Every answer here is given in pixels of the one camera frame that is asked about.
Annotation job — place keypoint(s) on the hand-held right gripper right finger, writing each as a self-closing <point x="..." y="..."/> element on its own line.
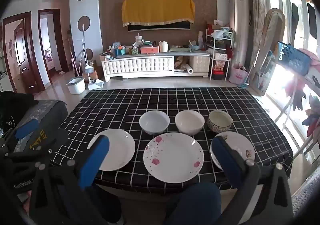
<point x="228" y="162"/>

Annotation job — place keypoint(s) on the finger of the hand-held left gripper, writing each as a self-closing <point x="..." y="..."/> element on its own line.
<point x="26" y="128"/>
<point x="15" y="102"/>

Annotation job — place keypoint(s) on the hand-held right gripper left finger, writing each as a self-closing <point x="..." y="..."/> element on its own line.
<point x="96" y="160"/>

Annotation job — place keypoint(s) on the brown print white plate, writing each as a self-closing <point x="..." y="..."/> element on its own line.
<point x="237" y="145"/>

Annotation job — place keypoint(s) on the plain white plate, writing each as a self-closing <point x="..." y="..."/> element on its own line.
<point x="117" y="150"/>

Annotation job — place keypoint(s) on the patterned white cup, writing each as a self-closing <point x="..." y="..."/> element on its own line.
<point x="220" y="120"/>

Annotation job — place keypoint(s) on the pink floral white plate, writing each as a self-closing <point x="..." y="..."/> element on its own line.
<point x="173" y="156"/>

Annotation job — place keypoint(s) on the cream white bowl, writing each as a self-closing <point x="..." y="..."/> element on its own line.
<point x="189" y="121"/>

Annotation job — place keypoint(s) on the small white plate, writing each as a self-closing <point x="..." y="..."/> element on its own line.
<point x="154" y="121"/>

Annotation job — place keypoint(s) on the grey cushion with yellow print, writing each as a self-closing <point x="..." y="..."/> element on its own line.
<point x="47" y="115"/>

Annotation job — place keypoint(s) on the brown wooden door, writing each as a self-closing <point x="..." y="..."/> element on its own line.
<point x="22" y="52"/>

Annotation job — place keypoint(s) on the person's blue trouser leg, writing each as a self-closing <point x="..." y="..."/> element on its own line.
<point x="197" y="202"/>

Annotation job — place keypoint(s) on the black checkered tablecloth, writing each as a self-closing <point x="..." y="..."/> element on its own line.
<point x="125" y="105"/>

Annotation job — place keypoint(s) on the white mop bucket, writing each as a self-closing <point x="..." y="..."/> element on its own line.
<point x="75" y="85"/>

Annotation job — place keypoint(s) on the white dustpan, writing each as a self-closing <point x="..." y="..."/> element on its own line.
<point x="95" y="85"/>

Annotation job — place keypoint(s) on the grey quilted cushion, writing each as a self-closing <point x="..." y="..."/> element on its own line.
<point x="305" y="195"/>

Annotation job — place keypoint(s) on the pink bag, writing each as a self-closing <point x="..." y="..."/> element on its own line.
<point x="238" y="74"/>

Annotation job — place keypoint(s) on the drying rack with clothes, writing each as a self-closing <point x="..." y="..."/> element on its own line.
<point x="300" y="100"/>

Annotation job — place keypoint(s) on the cardboard box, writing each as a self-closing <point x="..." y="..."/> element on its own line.
<point x="105" y="57"/>

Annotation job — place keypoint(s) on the white paper roll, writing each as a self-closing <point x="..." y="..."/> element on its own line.
<point x="188" y="69"/>

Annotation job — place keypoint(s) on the white television cabinet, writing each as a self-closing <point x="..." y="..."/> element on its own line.
<point x="137" y="66"/>

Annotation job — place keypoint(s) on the white metal shelf rack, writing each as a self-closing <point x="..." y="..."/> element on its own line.
<point x="220" y="52"/>

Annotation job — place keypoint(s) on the floral leaning board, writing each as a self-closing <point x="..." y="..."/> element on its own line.
<point x="267" y="49"/>

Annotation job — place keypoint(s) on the pink storage box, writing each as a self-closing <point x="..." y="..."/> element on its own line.
<point x="149" y="49"/>

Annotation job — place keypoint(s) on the blue plastic basket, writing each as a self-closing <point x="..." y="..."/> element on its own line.
<point x="293" y="58"/>

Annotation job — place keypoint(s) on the white plastic jug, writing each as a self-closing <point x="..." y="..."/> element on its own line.
<point x="163" y="46"/>

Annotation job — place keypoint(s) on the tall standing air conditioner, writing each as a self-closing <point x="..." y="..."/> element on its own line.
<point x="238" y="27"/>

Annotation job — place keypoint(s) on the black television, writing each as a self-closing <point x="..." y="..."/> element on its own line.
<point x="160" y="27"/>

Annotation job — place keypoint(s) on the yellow television cover cloth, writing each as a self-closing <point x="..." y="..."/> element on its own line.
<point x="158" y="9"/>

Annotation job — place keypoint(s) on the brown wooden door frame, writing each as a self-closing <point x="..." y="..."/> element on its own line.
<point x="41" y="44"/>

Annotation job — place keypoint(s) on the round brown wall decoration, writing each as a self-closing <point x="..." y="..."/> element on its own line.
<point x="83" y="23"/>

